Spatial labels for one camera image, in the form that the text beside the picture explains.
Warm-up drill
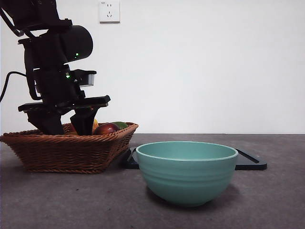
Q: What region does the red and yellow apple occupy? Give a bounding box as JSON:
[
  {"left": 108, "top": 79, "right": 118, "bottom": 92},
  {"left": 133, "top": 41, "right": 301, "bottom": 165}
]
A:
[{"left": 63, "top": 118, "right": 100, "bottom": 135}]

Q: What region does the teal ceramic bowl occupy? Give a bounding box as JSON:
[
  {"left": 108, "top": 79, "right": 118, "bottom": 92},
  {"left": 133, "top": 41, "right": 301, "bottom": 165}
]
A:
[{"left": 135, "top": 141, "right": 239, "bottom": 207}]

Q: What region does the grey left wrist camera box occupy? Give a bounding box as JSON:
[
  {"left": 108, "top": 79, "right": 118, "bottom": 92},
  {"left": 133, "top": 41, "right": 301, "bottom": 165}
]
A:
[{"left": 70, "top": 69, "right": 97, "bottom": 87}]

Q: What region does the green avocado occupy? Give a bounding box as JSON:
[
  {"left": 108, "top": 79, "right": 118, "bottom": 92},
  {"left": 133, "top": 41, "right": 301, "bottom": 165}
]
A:
[{"left": 112, "top": 121, "right": 129, "bottom": 130}]

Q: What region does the dark red apple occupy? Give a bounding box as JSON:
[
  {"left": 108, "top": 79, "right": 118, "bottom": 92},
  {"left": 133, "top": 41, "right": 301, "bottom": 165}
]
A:
[{"left": 94, "top": 123, "right": 120, "bottom": 135}]

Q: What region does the white wall socket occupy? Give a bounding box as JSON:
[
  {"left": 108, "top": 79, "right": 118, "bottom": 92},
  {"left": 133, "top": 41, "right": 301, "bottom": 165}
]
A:
[{"left": 99, "top": 0, "right": 121, "bottom": 24}]

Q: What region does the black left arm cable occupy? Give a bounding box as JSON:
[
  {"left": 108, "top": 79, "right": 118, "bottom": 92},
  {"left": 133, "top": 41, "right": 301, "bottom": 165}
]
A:
[{"left": 0, "top": 71, "right": 29, "bottom": 103}]

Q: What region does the brown wicker basket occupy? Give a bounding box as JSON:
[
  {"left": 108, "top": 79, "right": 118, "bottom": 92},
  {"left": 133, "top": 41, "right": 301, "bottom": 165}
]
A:
[{"left": 0, "top": 122, "right": 139, "bottom": 174}]

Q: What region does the dark green rectangular tray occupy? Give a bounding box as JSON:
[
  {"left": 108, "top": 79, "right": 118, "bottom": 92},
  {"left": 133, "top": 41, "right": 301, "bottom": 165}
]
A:
[{"left": 125, "top": 147, "right": 267, "bottom": 171}]

